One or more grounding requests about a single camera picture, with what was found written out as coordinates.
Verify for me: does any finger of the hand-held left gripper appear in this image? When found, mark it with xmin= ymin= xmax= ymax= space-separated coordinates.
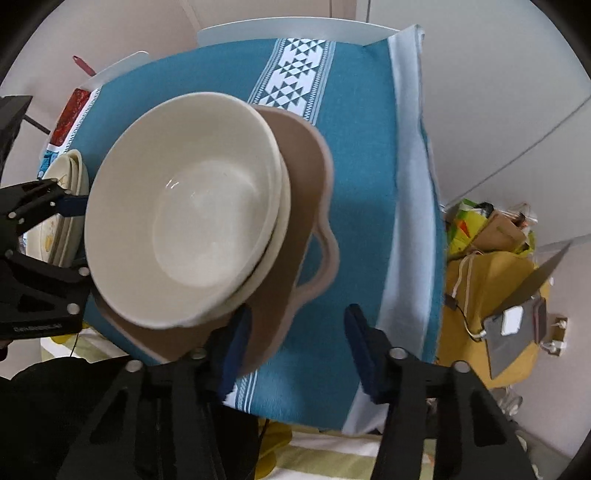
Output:
xmin=0 ymin=179 xmax=89 ymax=251
xmin=0 ymin=249 xmax=93 ymax=324

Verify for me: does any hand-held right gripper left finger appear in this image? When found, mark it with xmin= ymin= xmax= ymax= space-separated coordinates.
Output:
xmin=55 ymin=305 xmax=254 ymax=480

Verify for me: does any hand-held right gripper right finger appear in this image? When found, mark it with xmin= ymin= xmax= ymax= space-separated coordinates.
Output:
xmin=344 ymin=304 xmax=539 ymax=480

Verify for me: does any cream plate with orange print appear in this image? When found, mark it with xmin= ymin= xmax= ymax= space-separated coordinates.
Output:
xmin=23 ymin=148 xmax=84 ymax=267

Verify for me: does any white deep plate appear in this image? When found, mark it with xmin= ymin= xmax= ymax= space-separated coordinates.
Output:
xmin=84 ymin=92 xmax=283 ymax=329

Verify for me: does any cream wide bowl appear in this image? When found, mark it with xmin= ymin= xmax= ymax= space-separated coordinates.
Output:
xmin=203 ymin=106 xmax=293 ymax=321

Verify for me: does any beige handled dish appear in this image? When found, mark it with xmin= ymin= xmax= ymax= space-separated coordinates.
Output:
xmin=92 ymin=105 xmax=341 ymax=374

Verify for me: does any plain cream plate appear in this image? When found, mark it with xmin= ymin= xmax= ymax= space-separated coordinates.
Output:
xmin=60 ymin=157 xmax=92 ymax=268

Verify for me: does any red blue printed packet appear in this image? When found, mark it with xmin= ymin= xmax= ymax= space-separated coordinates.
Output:
xmin=39 ymin=89 xmax=92 ymax=178

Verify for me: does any striped green white mat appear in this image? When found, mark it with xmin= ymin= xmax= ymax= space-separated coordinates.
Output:
xmin=39 ymin=332 xmax=462 ymax=480

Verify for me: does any white chair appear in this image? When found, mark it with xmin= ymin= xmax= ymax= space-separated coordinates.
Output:
xmin=82 ymin=50 xmax=151 ymax=90

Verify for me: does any large yellow fabric bag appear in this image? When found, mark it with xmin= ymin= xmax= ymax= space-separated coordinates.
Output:
xmin=436 ymin=249 xmax=552 ymax=389

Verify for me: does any grey laptop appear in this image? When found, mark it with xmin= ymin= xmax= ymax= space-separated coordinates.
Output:
xmin=484 ymin=239 xmax=574 ymax=380

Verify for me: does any white power adapter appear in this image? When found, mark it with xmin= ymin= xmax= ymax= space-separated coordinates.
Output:
xmin=500 ymin=307 xmax=526 ymax=336

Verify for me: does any green printed bag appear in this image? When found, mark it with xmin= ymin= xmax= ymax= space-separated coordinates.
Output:
xmin=445 ymin=198 xmax=536 ymax=259

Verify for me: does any blue patterned tablecloth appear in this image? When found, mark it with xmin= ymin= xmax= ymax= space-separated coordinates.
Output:
xmin=39 ymin=37 xmax=448 ymax=428

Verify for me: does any light blue cloth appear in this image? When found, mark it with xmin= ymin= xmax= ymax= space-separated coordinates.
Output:
xmin=344 ymin=24 xmax=448 ymax=435

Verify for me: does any small cardboard box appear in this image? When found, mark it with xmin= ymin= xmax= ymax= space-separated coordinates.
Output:
xmin=475 ymin=210 xmax=528 ymax=253

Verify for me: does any pink plastic handle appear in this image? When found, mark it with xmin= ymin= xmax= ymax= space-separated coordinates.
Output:
xmin=71 ymin=55 xmax=98 ymax=77

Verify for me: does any white cable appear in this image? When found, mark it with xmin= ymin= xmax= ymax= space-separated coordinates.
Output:
xmin=453 ymin=256 xmax=474 ymax=298

